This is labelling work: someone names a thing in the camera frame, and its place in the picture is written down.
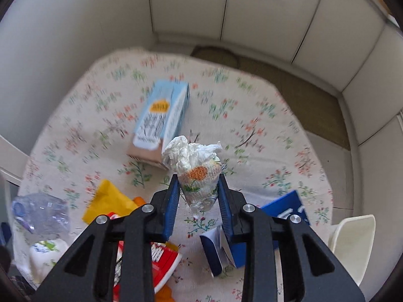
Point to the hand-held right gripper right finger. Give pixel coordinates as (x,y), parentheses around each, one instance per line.
(225,209)

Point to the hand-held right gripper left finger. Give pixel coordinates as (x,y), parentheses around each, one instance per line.
(170,207)

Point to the orange carrot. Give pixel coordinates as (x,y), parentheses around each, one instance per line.
(138,201)

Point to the clear plastic cup orange print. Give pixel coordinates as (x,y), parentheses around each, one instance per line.
(198,177)

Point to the navy box white flap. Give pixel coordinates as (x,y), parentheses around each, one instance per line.
(211,251)

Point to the red snack packet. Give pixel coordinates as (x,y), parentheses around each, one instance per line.
(163,258)

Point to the white tissue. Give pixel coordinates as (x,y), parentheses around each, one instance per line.
(182,154)

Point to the yellow packet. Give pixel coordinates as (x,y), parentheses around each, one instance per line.
(107,201)

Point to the light blue carton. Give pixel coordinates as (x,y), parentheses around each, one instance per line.
(157,116)

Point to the white trash bin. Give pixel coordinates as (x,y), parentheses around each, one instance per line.
(352,242)

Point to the blue box white print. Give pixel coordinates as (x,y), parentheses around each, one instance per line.
(283,207)

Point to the floral tablecloth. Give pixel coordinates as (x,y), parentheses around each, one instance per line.
(252,116)

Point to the crushed clear plastic bottle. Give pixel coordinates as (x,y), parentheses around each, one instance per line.
(41,210)

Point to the brown floor mat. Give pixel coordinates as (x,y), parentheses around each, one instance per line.
(299,94)

